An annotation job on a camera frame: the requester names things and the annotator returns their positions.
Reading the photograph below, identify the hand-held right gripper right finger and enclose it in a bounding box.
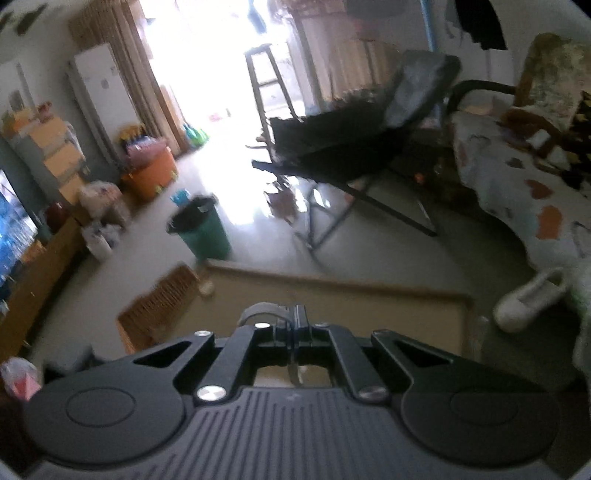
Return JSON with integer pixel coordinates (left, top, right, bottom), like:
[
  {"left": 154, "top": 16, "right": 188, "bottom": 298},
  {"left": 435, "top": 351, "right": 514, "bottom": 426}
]
[{"left": 294, "top": 305, "right": 455, "bottom": 402}]

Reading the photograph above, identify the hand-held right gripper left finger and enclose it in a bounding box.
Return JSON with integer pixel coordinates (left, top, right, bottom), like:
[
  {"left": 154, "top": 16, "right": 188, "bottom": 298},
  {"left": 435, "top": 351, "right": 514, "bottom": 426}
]
[{"left": 133, "top": 322, "right": 295, "bottom": 402}]

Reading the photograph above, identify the white shoelace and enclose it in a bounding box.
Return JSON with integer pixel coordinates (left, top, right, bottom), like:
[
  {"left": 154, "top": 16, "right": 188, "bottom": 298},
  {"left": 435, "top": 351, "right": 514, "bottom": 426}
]
[{"left": 238, "top": 301, "right": 306, "bottom": 387}]

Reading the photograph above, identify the green trash bin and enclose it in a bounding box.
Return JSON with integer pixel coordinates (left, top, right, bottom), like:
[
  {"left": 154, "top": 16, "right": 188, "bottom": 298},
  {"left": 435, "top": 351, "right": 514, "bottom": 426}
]
[{"left": 166, "top": 196, "right": 232, "bottom": 261}]

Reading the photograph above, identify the wicker basket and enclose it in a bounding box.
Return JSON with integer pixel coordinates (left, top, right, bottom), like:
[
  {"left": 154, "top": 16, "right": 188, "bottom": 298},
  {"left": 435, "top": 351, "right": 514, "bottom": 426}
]
[{"left": 116, "top": 264, "right": 204, "bottom": 354}]

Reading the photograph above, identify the black folding chair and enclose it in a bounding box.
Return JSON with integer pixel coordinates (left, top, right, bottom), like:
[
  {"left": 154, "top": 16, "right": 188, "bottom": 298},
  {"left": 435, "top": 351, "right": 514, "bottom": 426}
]
[{"left": 252, "top": 48, "right": 462, "bottom": 252}]

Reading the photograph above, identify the orange plastic tub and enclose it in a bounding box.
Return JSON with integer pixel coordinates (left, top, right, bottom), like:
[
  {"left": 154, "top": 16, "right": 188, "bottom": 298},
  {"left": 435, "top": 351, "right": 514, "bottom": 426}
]
[{"left": 121, "top": 148, "right": 178, "bottom": 201}]

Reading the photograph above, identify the green plastic toy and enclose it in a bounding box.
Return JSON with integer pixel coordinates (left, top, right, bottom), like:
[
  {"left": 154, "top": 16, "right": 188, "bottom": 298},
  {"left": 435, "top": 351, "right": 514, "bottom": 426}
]
[{"left": 182, "top": 122, "right": 208, "bottom": 148}]

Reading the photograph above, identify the white sneaker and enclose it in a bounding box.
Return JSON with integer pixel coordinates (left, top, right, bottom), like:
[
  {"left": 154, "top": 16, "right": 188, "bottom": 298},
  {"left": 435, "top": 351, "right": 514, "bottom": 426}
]
[{"left": 493, "top": 268, "right": 571, "bottom": 333}]

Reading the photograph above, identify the printed plastic bag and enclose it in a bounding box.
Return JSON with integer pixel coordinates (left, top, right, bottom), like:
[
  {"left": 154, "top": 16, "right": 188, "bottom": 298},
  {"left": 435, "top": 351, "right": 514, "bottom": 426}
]
[{"left": 78, "top": 181, "right": 132, "bottom": 227}]

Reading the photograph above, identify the pink plastic basket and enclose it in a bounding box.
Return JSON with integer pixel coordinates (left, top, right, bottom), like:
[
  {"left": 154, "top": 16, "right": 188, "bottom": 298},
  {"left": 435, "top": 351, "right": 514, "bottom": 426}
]
[{"left": 127, "top": 138, "right": 169, "bottom": 167}]

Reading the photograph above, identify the wooden television cabinet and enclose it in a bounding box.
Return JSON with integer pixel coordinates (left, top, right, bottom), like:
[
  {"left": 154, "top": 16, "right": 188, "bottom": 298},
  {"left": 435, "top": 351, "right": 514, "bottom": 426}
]
[{"left": 0, "top": 217, "right": 88, "bottom": 365}]

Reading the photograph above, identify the patchwork quilt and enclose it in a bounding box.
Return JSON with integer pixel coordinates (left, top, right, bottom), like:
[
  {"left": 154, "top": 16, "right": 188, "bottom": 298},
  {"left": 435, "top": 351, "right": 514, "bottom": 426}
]
[{"left": 450, "top": 111, "right": 591, "bottom": 278}]

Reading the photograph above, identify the dark red jar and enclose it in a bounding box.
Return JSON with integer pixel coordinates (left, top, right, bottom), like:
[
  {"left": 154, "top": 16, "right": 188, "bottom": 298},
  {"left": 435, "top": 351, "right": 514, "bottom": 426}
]
[{"left": 46, "top": 203, "right": 70, "bottom": 232}]

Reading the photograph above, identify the wooden stool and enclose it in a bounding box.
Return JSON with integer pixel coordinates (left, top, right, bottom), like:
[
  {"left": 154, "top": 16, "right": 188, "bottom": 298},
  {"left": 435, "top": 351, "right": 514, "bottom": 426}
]
[{"left": 244, "top": 42, "right": 298, "bottom": 144}]

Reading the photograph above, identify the pink white plastic bag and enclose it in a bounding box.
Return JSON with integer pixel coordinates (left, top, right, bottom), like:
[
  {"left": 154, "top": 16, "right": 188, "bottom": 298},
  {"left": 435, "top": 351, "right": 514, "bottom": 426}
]
[{"left": 0, "top": 357, "right": 44, "bottom": 400}]

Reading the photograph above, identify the television screen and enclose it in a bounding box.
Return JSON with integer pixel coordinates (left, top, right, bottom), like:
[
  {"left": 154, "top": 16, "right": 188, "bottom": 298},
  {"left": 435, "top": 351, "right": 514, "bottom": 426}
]
[{"left": 0, "top": 171, "right": 38, "bottom": 278}]

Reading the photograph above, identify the orange drawer cabinet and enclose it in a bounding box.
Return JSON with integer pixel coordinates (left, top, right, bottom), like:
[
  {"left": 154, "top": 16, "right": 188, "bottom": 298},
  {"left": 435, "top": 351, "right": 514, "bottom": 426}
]
[{"left": 2, "top": 115, "right": 88, "bottom": 204}]

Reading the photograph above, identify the white floor air conditioner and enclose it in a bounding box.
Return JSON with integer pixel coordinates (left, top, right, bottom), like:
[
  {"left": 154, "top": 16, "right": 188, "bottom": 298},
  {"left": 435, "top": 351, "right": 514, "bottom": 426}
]
[{"left": 67, "top": 42, "right": 139, "bottom": 162}]

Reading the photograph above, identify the blue pole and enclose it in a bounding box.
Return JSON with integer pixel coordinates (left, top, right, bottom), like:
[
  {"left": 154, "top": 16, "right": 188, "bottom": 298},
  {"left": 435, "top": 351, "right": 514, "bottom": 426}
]
[{"left": 422, "top": 0, "right": 437, "bottom": 51}]

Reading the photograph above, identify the beige curtain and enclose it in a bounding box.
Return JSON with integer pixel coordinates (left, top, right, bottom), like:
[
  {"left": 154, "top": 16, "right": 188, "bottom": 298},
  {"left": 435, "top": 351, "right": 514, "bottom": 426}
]
[{"left": 69, "top": 0, "right": 190, "bottom": 153}]

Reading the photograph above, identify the black gold tree pillow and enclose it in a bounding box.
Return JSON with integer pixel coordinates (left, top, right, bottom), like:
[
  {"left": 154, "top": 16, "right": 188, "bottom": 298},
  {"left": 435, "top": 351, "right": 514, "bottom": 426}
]
[{"left": 561, "top": 90, "right": 591, "bottom": 190}]

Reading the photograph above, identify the black hanging garment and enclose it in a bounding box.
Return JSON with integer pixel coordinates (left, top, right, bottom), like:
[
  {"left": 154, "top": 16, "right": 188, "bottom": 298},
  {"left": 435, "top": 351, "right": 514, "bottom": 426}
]
[{"left": 445, "top": 0, "right": 509, "bottom": 51}]

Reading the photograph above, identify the floral sofa cover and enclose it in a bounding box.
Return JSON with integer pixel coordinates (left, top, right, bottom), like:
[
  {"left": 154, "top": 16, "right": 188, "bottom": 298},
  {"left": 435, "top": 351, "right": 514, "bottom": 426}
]
[{"left": 515, "top": 32, "right": 591, "bottom": 134}]

